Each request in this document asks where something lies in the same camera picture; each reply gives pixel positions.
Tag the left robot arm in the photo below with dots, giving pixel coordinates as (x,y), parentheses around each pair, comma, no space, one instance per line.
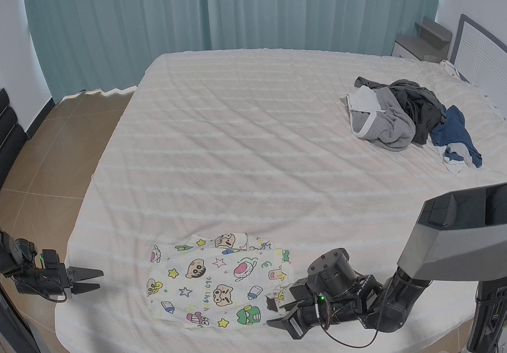
(16,260)

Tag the grey bedside table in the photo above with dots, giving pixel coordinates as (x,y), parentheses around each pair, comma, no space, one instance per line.
(420,40)

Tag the bed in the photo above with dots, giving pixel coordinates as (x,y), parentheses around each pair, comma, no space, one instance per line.
(245,153)

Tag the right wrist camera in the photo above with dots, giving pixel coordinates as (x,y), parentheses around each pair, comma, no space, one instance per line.
(302,290)

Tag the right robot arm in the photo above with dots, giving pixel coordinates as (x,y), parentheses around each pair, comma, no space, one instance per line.
(447,240)

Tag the grey garment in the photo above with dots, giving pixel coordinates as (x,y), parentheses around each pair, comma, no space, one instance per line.
(392,125)

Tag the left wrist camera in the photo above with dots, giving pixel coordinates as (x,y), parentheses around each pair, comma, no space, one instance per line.
(49,259)

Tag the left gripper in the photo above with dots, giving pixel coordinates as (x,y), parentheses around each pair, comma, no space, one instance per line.
(55,282)

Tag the black garment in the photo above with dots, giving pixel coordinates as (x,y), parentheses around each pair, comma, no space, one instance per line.
(422,105)

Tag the black chest of drawers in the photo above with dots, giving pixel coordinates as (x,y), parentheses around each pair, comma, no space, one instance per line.
(10,133)

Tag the white printed pyjama top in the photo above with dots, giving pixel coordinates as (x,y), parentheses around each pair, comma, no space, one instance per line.
(218,284)

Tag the dark blue garment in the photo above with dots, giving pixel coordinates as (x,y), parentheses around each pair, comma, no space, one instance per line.
(455,129)

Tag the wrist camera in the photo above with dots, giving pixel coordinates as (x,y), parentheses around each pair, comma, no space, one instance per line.
(49,259)
(302,290)

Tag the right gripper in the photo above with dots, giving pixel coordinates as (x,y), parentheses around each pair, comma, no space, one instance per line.
(332,313)

